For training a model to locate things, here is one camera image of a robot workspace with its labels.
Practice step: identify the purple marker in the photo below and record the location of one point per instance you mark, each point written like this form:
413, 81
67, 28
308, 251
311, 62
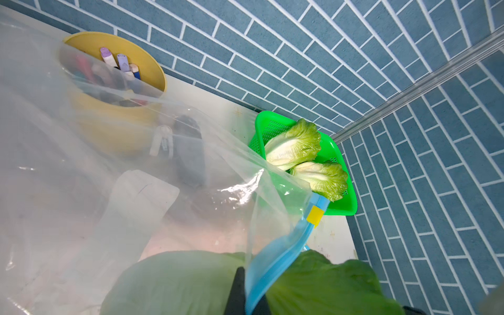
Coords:
108, 57

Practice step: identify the yellow pen cup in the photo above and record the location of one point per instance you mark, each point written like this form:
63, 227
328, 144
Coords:
115, 112

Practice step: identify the grey fabric case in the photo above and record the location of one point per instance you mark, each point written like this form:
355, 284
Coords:
189, 152

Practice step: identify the blue marker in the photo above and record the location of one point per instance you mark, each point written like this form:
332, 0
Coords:
135, 70

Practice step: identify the clear zipper bag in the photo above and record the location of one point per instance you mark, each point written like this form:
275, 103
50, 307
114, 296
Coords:
74, 219

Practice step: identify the chinese cabbage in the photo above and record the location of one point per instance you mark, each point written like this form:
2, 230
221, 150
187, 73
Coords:
199, 282
327, 179
297, 145

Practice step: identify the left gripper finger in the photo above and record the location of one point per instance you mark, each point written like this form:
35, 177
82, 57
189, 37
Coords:
236, 299

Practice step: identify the green plastic basket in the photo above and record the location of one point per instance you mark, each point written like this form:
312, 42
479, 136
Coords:
270, 124

